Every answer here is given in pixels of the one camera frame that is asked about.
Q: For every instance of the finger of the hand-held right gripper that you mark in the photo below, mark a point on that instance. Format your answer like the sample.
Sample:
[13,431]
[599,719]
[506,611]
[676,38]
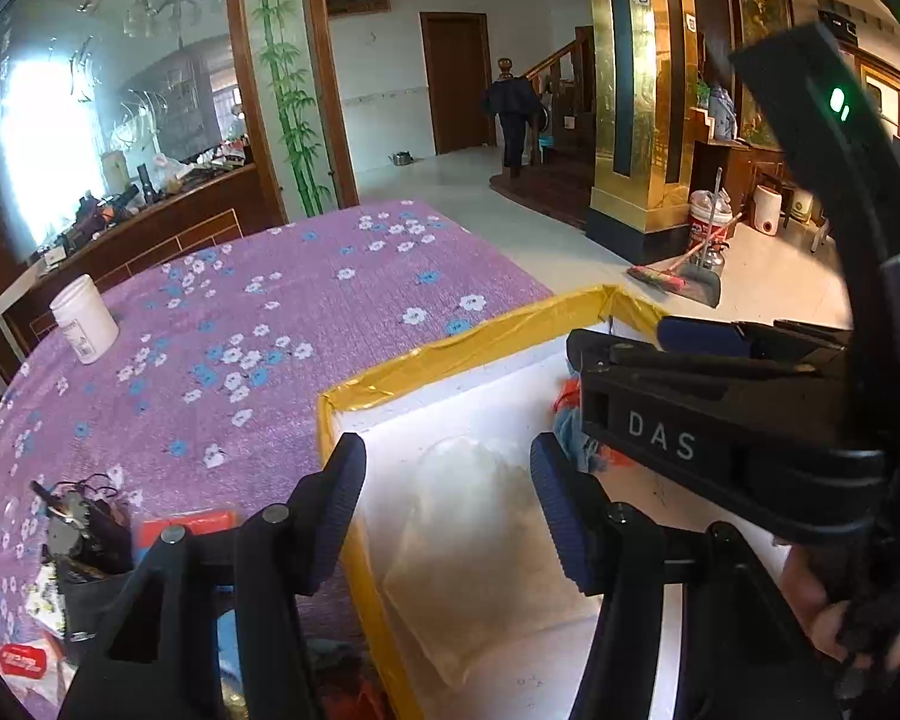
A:
[720,435]
[701,336]

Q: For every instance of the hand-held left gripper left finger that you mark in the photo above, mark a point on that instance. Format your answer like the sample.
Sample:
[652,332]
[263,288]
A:
[347,481]

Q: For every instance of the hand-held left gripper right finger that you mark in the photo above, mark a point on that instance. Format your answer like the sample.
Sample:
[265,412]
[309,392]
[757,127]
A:
[559,517]

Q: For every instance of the blue cloth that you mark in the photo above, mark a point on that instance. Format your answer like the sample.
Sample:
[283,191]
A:
[570,436]

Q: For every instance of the clear zip bag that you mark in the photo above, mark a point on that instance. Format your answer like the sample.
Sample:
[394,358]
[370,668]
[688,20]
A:
[480,540]

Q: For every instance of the white foam box yellow tape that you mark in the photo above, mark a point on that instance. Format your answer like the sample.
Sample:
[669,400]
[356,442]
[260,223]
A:
[450,420]

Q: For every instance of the blue knit towel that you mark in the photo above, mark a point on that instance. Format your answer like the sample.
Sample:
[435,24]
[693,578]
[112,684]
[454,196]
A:
[334,656]

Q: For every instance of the red orange plastic bag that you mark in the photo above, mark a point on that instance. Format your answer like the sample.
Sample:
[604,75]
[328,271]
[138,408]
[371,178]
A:
[356,701]

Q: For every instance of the person's right hand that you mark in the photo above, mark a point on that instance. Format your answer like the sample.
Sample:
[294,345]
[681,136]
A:
[825,626]

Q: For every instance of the grey dustpan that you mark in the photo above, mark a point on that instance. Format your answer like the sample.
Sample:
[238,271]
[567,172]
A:
[701,289]

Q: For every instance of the red broom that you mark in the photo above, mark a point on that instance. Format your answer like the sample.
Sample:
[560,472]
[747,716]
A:
[656,279]

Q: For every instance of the cream appliance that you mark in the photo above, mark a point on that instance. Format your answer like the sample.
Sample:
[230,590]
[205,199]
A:
[800,208]

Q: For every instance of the white appliance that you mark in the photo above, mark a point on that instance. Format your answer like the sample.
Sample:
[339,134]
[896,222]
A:
[767,210]

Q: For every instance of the white red bucket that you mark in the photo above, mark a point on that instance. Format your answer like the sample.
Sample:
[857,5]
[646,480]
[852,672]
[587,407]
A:
[701,217]

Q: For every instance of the small red mesh bag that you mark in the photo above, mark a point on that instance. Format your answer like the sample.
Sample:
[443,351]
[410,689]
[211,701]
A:
[568,392]

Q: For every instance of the small red blue tissue packet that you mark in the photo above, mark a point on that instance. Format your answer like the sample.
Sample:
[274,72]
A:
[195,520]

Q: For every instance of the wooden cabinet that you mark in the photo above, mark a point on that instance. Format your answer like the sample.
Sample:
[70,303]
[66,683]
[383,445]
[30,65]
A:
[735,165]

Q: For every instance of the purple floral tablecloth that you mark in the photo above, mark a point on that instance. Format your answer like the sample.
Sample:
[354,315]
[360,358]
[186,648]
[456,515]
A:
[307,315]

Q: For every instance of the blue water bottle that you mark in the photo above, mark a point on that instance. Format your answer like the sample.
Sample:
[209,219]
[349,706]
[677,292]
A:
[720,112]

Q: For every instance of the wooden staircase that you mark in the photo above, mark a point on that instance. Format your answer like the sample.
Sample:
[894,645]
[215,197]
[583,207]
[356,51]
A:
[562,172]

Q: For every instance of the blue plastic stool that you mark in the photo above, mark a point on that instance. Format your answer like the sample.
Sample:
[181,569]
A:
[544,150]

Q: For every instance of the gold landscape painting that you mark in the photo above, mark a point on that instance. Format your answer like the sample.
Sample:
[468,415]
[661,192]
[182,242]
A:
[757,30]

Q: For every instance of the gold pillar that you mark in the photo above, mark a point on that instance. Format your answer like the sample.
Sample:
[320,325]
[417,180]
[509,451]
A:
[641,90]

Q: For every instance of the black wipes packet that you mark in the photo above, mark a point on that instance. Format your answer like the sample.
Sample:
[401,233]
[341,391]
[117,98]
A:
[90,604]

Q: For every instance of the white plastic jar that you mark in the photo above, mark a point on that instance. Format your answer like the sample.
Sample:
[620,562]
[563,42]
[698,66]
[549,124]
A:
[84,319]

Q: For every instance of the wooden sideboard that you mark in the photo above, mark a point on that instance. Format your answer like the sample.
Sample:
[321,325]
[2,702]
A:
[157,229]

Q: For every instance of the white floral packet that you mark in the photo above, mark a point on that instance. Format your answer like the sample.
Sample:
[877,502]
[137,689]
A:
[45,600]

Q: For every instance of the metal pot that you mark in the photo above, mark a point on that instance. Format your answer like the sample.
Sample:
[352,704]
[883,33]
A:
[401,158]

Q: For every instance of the brown wooden door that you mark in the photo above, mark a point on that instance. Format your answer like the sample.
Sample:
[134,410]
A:
[457,82]

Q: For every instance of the sideboard clutter pile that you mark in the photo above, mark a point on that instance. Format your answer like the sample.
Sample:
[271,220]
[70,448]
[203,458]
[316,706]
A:
[157,172]

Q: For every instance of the red white tissue packet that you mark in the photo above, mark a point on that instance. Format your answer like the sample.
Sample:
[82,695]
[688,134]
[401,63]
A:
[26,660]

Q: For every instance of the bamboo painted panel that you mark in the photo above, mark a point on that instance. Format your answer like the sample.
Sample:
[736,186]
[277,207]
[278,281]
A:
[285,90]

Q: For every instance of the etched glass partition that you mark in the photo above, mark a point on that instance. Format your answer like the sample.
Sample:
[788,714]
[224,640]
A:
[82,90]

